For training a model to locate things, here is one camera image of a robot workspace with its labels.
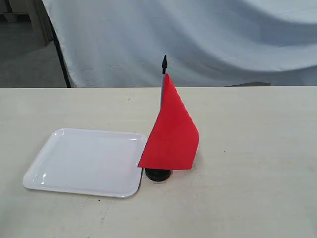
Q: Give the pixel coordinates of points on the white backdrop cloth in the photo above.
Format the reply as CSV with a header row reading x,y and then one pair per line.
x,y
121,43

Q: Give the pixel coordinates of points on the red flag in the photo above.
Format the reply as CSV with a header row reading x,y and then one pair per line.
x,y
174,139

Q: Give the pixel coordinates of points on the white rectangular plastic tray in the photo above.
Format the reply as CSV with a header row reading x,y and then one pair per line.
x,y
91,162

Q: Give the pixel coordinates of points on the black round flag base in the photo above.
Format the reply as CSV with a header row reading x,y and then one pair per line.
x,y
157,175

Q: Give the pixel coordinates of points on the black backdrop frame pole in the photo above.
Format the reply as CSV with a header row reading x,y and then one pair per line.
x,y
60,57

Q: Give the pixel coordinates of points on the wooden furniture in background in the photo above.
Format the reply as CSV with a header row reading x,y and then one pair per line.
x,y
35,10

